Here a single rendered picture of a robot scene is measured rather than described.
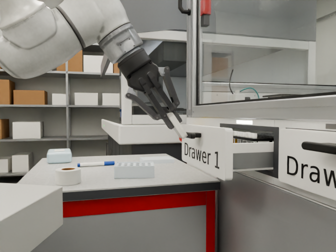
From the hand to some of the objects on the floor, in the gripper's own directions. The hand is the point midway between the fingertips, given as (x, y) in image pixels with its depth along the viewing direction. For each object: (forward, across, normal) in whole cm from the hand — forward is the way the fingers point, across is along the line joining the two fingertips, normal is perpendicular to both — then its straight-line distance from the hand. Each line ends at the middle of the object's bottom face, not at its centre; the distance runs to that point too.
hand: (176, 125), depth 72 cm
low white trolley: (+69, -63, +41) cm, 102 cm away
